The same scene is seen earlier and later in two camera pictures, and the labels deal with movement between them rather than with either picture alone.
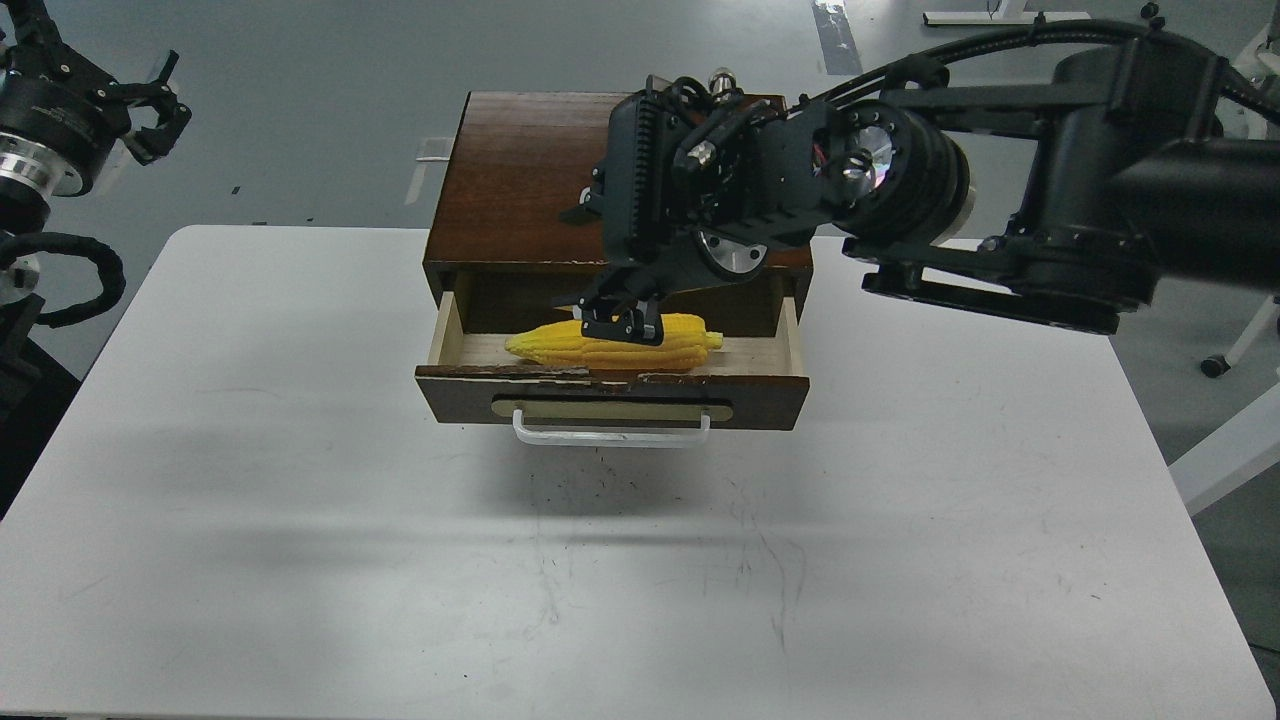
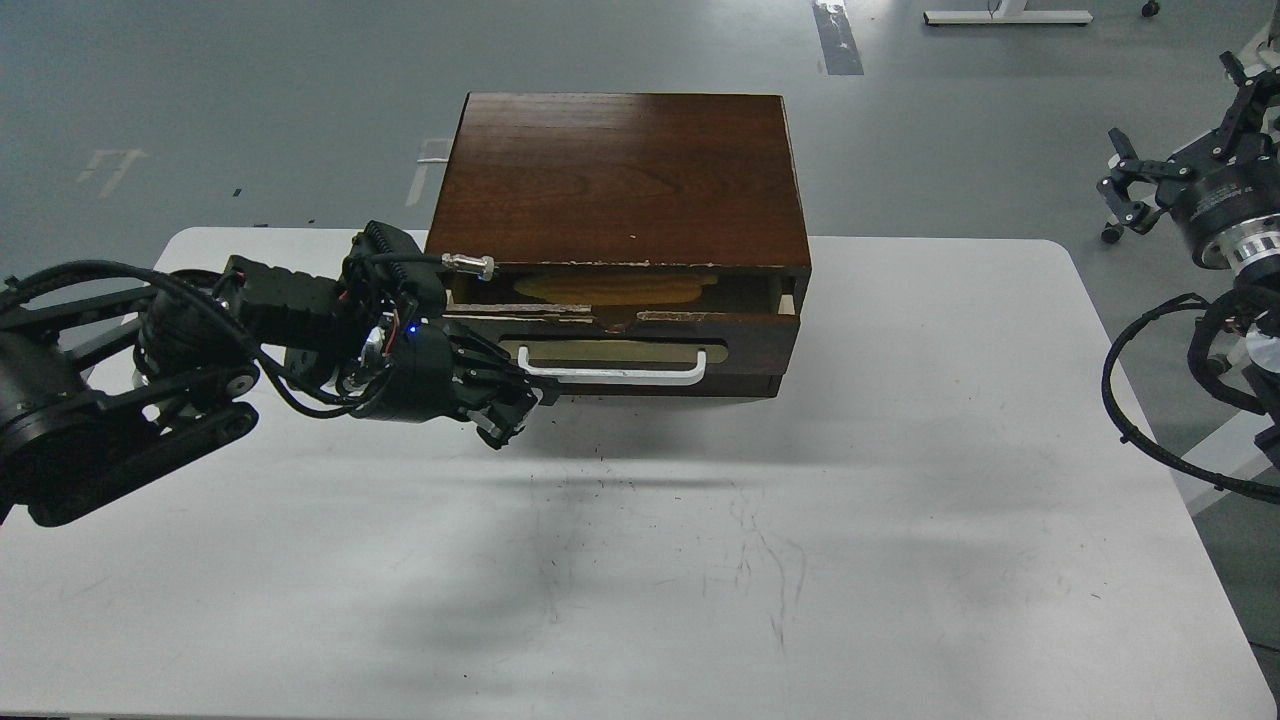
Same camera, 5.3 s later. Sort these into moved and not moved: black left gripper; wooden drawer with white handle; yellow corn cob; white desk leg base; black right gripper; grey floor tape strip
Moved: black left gripper; black right gripper; wooden drawer with white handle; yellow corn cob
Not moved: white desk leg base; grey floor tape strip
